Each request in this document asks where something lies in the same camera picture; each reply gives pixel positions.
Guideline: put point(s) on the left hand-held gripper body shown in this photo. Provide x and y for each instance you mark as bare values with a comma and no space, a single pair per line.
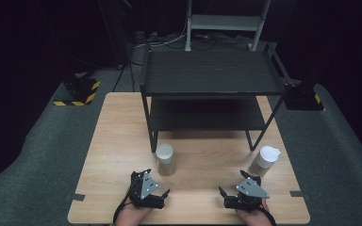
138,191

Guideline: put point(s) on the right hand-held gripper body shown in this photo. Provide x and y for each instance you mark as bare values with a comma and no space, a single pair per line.
251,188

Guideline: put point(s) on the clear jar with round white lid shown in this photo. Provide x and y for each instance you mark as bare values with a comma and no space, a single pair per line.
165,160

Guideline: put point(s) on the clear jar with spouted white lid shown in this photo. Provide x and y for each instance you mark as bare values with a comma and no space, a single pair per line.
264,161

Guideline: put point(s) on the black two-tier shelf rack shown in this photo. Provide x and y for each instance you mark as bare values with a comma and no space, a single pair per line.
210,75

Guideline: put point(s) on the person's left hand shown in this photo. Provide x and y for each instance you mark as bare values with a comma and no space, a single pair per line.
131,216

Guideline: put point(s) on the person's right hand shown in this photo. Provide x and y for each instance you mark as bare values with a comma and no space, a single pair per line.
254,216

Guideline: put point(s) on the grey tape strip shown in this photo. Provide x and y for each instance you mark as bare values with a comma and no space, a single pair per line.
300,194
75,197

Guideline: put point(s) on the black block with yellow stripes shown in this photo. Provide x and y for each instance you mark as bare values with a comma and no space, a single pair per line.
78,91
303,97

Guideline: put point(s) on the grey metal stand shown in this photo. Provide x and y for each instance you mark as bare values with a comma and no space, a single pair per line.
226,22

